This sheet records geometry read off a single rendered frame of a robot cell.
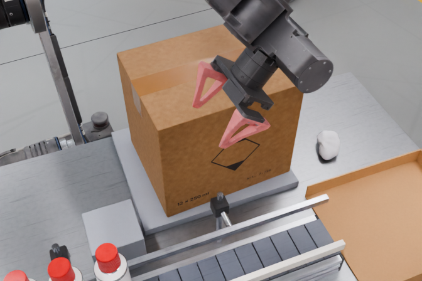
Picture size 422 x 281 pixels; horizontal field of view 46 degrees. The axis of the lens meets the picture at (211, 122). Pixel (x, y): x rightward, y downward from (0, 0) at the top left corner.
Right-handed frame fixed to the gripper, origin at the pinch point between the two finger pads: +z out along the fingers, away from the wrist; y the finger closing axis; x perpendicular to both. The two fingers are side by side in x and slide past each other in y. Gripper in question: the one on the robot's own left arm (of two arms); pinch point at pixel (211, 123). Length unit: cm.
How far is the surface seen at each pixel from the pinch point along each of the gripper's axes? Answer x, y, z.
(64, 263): -15.9, 8.3, 24.3
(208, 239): 10.1, 7.7, 19.1
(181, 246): 6.3, 6.9, 22.0
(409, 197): 55, 11, -1
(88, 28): 92, -202, 81
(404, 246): 48, 20, 4
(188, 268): 12.2, 7.2, 27.8
